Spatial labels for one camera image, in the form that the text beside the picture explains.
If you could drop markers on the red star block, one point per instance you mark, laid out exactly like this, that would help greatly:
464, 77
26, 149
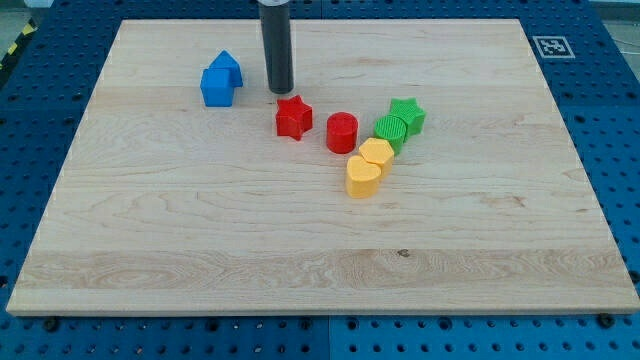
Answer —
293, 117

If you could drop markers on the light wooden board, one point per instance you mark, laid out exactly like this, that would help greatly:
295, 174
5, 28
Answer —
167, 207

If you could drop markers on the green star block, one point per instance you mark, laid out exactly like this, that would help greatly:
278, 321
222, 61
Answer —
409, 111

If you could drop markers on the yellow heart block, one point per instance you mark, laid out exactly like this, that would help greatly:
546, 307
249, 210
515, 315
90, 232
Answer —
362, 177

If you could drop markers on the red cylinder block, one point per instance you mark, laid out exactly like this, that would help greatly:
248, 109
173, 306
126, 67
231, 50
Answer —
342, 131

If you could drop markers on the yellow hexagon block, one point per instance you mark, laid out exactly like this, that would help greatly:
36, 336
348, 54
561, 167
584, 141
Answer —
379, 152

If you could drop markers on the green cylinder block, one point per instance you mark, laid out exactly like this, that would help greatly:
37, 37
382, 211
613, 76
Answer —
393, 129

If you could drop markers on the blue cube block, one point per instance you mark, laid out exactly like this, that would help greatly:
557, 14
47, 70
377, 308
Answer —
216, 88

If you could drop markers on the blue pentagon block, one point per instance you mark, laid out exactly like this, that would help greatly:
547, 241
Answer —
224, 60

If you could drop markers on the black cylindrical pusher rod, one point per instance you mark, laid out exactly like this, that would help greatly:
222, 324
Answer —
276, 35

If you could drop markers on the white fiducial marker tag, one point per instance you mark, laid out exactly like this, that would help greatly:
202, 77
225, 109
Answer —
553, 47

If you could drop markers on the black bolt front left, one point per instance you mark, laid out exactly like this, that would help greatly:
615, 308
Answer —
50, 324

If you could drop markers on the black bolt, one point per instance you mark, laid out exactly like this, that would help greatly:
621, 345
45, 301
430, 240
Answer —
50, 324
605, 320

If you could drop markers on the black bolt front right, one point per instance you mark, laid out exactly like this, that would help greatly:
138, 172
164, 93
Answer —
605, 320

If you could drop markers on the yellow black hazard tape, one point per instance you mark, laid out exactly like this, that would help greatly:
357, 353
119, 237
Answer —
18, 46

